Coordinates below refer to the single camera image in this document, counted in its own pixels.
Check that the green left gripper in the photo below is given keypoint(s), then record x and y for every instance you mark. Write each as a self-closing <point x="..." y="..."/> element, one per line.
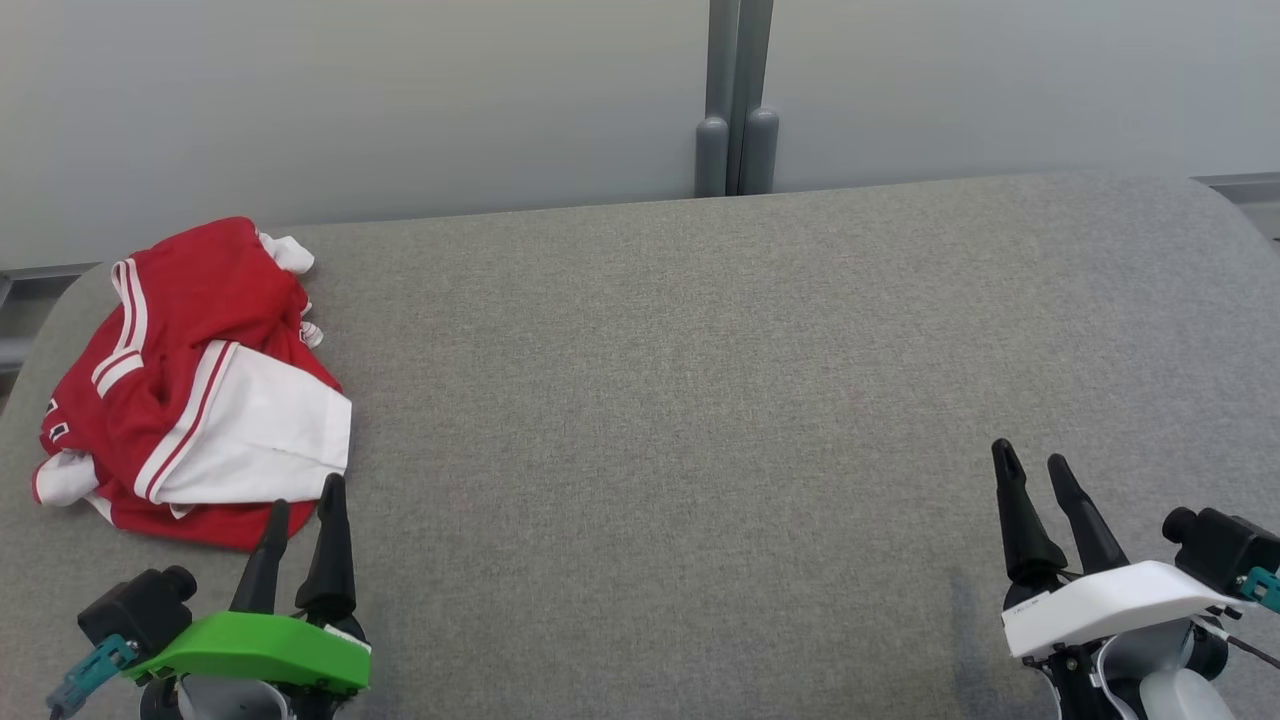
<point x="260" y="650"/>

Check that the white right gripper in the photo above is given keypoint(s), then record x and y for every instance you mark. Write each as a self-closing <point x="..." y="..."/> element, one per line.
<point x="1110" y="605"/>

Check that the red jersey with white stripes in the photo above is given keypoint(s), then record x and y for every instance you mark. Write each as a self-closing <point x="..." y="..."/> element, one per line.
<point x="200" y="290"/>

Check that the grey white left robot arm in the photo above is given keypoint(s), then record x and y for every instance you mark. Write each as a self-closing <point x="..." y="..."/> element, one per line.
<point x="230" y="705"/>

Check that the grey fabric sofa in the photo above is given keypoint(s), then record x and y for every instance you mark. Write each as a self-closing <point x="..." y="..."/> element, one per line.
<point x="680" y="420"/>

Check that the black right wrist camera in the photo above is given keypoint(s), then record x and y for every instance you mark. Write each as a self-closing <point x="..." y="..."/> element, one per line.
<point x="1220" y="545"/>

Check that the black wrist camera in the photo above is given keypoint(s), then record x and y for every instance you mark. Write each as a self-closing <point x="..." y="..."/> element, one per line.
<point x="140" y="610"/>
<point x="1220" y="545"/>

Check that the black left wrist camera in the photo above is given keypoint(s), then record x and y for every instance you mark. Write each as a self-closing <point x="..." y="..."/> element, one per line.
<point x="140" y="610"/>

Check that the teal right camera connector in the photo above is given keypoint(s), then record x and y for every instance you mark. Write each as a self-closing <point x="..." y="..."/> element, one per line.
<point x="1265" y="588"/>

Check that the teal camera connector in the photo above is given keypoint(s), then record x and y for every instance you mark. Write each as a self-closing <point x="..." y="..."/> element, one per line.
<point x="1265" y="588"/>
<point x="90" y="675"/>

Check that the teal left camera connector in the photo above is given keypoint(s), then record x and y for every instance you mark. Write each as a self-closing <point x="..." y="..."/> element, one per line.
<point x="90" y="675"/>

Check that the grey wall rail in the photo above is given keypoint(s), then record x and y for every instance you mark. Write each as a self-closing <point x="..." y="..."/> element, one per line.
<point x="30" y="310"/>
<point x="1245" y="190"/>

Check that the grey partition post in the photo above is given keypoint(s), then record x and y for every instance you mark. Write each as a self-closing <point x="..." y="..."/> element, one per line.
<point x="738" y="120"/>

